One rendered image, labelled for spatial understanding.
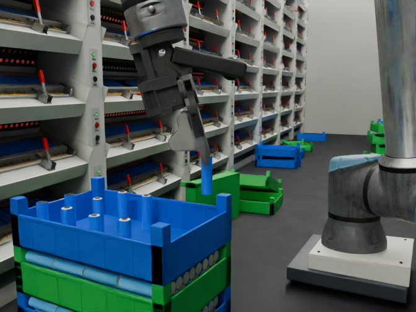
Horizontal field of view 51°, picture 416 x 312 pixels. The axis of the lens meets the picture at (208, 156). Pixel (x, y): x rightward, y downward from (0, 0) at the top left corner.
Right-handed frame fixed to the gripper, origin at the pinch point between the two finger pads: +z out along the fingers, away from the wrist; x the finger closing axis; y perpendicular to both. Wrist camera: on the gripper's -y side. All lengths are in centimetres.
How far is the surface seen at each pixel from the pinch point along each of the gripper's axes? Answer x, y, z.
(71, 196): -4.8, 25.1, 1.4
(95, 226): 7.2, 18.6, 4.7
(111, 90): -89, 30, -18
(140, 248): 14.4, 11.4, 7.3
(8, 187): -39, 52, 1
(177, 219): -6.1, 8.4, 10.7
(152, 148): -108, 25, 8
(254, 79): -264, -42, -5
